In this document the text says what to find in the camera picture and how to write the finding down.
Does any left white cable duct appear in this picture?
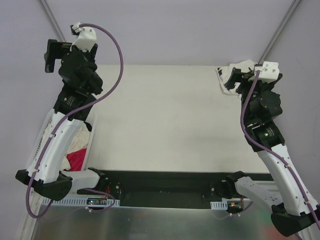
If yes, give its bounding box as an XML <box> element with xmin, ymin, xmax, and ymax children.
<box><xmin>51</xmin><ymin>197</ymin><xmax>120</xmax><ymax>208</ymax></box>

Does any white plastic laundry basket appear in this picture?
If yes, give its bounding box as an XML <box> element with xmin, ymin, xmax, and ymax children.
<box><xmin>28</xmin><ymin>109</ymin><xmax>97</xmax><ymax>171</ymax></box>

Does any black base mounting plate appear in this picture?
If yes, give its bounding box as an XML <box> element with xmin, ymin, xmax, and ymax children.
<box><xmin>76</xmin><ymin>170</ymin><xmax>276</xmax><ymax>210</ymax></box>

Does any pink red t shirt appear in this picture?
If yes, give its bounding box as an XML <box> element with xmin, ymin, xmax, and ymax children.
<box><xmin>66</xmin><ymin>148</ymin><xmax>87</xmax><ymax>172</ymax></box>

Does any white cable duct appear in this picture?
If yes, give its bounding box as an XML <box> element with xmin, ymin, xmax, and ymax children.
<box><xmin>51</xmin><ymin>197</ymin><xmax>120</xmax><ymax>208</ymax></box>
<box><xmin>210</xmin><ymin>200</ymin><xmax>228</xmax><ymax>211</ymax></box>

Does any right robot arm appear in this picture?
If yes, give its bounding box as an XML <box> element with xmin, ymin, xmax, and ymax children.
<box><xmin>224</xmin><ymin>65</ymin><xmax>320</xmax><ymax>237</ymax></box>

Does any right white cable duct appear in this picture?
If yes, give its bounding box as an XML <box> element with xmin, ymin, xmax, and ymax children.
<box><xmin>210</xmin><ymin>200</ymin><xmax>228</xmax><ymax>211</ymax></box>

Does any aluminium frame post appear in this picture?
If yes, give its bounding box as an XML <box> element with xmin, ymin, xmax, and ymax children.
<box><xmin>37</xmin><ymin>0</ymin><xmax>66</xmax><ymax>42</ymax></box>
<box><xmin>258</xmin><ymin>0</ymin><xmax>303</xmax><ymax>64</ymax></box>

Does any left aluminium frame post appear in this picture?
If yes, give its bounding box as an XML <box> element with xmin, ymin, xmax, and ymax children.
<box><xmin>37</xmin><ymin>0</ymin><xmax>66</xmax><ymax>42</ymax></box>

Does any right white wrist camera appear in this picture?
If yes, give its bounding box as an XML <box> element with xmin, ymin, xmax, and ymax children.
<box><xmin>253</xmin><ymin>61</ymin><xmax>280</xmax><ymax>84</ymax></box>

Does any white black printed t shirt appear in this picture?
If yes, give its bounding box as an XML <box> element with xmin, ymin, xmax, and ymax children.
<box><xmin>215</xmin><ymin>59</ymin><xmax>256</xmax><ymax>98</ymax></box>

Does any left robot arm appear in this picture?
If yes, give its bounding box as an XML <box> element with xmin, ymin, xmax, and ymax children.
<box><xmin>15</xmin><ymin>39</ymin><xmax>103</xmax><ymax>201</ymax></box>

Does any right aluminium frame post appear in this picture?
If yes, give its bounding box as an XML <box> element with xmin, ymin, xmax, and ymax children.
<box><xmin>258</xmin><ymin>0</ymin><xmax>303</xmax><ymax>64</ymax></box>

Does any cream white t shirt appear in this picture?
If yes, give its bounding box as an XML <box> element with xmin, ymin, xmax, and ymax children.
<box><xmin>60</xmin><ymin>123</ymin><xmax>91</xmax><ymax>171</ymax></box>

